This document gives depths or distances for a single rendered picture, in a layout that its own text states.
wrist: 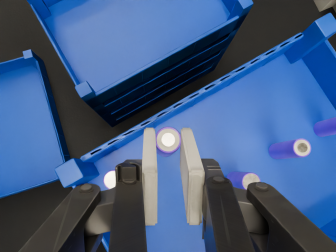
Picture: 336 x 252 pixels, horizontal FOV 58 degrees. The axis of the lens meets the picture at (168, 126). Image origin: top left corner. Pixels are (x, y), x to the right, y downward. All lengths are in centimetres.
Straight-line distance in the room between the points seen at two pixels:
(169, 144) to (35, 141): 62
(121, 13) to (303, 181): 40
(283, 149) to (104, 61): 34
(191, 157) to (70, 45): 44
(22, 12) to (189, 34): 50
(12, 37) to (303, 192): 76
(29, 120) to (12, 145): 7
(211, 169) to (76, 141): 63
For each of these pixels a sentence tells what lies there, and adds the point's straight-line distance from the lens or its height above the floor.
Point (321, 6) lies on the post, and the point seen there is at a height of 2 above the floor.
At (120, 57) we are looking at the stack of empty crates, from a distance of 54.
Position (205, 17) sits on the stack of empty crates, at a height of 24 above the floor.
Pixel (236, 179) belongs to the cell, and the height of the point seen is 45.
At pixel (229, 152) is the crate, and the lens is 36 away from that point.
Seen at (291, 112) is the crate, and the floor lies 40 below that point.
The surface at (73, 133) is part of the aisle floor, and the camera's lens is 78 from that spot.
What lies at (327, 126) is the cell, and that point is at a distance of 37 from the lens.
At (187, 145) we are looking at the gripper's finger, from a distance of 18.
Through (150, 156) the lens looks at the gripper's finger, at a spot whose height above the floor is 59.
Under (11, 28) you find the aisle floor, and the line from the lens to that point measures 91.
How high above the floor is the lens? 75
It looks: 82 degrees down
